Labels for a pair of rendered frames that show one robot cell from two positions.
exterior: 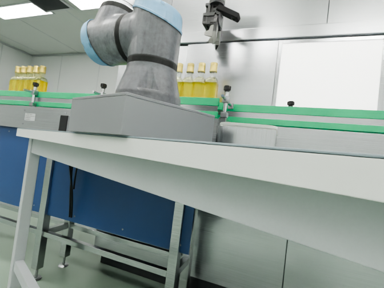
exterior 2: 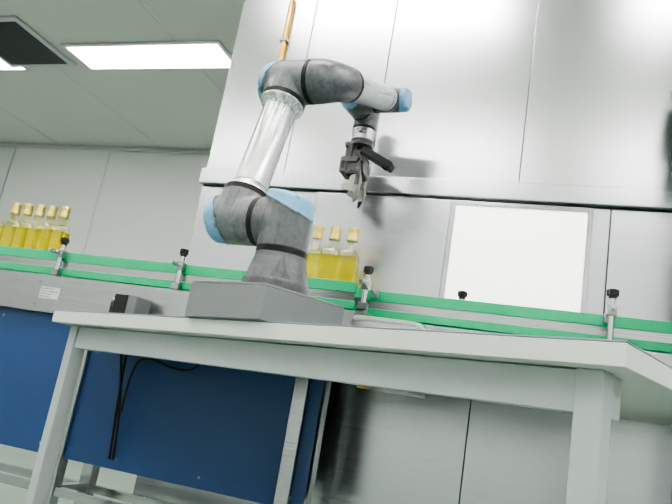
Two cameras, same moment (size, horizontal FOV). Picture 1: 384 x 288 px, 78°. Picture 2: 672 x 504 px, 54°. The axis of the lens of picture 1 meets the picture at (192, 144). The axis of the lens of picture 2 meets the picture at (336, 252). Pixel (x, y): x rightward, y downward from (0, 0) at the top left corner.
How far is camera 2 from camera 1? 0.92 m
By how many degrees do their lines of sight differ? 11
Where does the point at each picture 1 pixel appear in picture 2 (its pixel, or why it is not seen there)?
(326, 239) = (396, 380)
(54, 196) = (80, 426)
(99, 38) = (228, 220)
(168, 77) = (298, 266)
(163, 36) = (296, 227)
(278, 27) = (451, 181)
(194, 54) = (324, 208)
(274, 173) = (367, 341)
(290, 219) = (380, 373)
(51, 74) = not seen: outside the picture
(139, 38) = (273, 228)
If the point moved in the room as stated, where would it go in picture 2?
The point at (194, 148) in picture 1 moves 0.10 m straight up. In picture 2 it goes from (322, 329) to (331, 276)
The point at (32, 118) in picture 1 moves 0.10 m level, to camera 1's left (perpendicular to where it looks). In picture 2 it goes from (53, 295) to (23, 290)
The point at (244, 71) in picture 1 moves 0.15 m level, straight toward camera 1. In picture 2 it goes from (401, 241) to (399, 228)
